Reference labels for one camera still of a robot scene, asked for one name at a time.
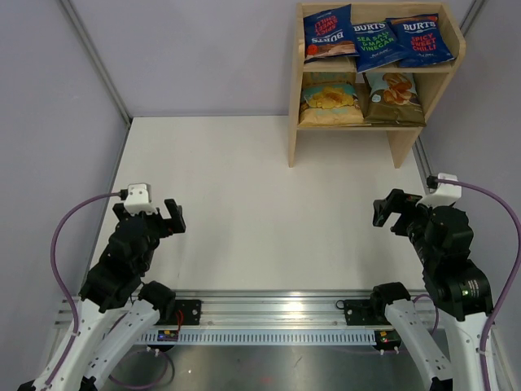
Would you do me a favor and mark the tan kettle chips bag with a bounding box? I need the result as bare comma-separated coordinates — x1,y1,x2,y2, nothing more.
299,72,364,127

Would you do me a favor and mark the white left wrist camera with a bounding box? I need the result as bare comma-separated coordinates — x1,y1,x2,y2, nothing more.
120,182,159,216

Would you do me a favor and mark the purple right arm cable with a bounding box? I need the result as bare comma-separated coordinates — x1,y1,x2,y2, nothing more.
410,181,521,391

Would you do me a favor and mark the black base bracket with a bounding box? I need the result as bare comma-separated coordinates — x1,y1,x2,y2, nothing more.
335,299,389,326
157,299,202,327

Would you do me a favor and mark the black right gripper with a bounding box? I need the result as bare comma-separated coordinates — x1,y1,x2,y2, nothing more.
373,187,438,266

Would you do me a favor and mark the blue Burts spicy chilli bag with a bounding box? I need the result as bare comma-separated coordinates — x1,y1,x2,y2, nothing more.
386,13,454,68

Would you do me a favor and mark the blue Burts sea salt bag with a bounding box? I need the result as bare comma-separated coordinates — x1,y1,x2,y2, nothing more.
352,21,408,73

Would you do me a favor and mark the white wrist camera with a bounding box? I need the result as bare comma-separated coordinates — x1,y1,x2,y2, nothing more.
120,182,159,216
418,173,462,208

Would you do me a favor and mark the upside-down Burts spicy chilli bag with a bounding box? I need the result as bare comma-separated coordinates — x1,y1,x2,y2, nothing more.
304,4,359,63

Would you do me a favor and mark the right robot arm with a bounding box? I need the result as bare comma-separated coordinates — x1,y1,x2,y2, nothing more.
369,189,498,390

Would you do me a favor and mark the aluminium mounting rail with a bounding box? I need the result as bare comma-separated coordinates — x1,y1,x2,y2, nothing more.
52,289,453,327

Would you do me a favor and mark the black left base bracket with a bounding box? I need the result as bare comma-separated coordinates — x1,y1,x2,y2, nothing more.
157,299,202,327

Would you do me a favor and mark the black right base bracket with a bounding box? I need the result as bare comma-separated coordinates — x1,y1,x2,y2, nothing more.
335,299,389,326

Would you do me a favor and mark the white slotted cable duct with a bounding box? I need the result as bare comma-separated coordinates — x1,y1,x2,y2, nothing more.
135,329,376,346

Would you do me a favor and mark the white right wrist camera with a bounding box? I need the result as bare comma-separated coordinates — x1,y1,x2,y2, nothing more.
418,173,462,208

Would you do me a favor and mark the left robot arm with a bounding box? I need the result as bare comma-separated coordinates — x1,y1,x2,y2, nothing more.
19,190,186,390

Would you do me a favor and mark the light blue cassava chips bag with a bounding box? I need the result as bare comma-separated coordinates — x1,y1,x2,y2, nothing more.
364,72,426,125

